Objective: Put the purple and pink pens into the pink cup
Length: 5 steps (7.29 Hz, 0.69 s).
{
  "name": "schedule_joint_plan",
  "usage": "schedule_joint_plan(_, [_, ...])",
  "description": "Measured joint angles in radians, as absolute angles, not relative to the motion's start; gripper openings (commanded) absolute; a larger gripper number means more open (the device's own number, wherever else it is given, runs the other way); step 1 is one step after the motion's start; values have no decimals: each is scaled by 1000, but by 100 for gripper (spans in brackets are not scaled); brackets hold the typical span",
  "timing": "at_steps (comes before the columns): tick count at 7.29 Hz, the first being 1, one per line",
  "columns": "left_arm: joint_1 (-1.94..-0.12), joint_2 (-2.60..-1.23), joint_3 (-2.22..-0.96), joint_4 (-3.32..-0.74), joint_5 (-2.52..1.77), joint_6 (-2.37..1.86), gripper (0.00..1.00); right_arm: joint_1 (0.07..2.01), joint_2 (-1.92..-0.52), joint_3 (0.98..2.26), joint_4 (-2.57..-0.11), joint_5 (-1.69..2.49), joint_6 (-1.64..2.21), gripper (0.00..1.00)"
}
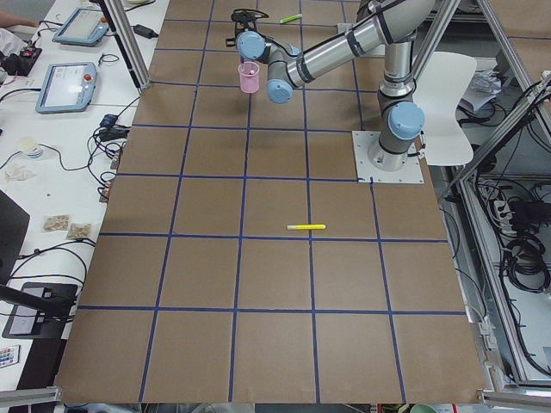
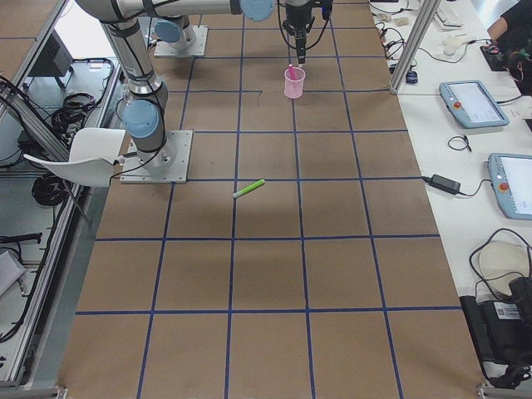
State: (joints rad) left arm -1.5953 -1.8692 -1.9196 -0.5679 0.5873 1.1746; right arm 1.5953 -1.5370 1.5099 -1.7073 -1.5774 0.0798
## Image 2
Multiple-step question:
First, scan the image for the far teach pendant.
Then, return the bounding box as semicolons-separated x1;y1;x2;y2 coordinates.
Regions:
439;81;510;129

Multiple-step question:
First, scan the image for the aluminium frame post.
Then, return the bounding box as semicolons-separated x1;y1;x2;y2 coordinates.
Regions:
389;0;440;95

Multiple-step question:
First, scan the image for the white chair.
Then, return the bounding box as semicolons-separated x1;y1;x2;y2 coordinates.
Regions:
24;127;126;187

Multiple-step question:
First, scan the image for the black power adapter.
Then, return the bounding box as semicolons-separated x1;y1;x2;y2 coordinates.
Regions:
421;174;461;195

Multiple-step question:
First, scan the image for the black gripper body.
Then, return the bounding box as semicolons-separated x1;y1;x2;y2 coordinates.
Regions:
283;0;315;33

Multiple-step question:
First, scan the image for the pink mesh cup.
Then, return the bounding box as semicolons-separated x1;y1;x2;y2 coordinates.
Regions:
284;66;306;99

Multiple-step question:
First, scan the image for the blue checked pouch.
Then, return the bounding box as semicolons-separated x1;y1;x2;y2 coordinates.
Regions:
405;70;419;85

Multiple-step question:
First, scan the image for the pink pen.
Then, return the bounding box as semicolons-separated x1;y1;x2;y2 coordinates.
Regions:
288;64;297;81

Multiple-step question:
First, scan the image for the person in black shirt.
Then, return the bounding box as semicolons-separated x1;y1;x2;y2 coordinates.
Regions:
488;0;531;92

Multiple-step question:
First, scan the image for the teach pendant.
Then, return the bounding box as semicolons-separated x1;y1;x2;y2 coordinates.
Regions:
488;153;532;220
439;81;510;129

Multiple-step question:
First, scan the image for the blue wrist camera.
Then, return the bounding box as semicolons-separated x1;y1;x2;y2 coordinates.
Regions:
319;0;333;21

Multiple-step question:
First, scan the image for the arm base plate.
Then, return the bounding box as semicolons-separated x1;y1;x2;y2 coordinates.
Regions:
119;131;193;184
154;25;208;58

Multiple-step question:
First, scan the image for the black device on desk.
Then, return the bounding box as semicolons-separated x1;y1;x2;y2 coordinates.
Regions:
460;277;531;389

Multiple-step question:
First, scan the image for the near teach pendant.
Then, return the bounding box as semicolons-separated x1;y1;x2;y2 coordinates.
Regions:
488;153;532;220

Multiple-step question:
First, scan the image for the green pen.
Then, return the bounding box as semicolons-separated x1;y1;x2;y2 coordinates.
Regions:
233;179;265;199

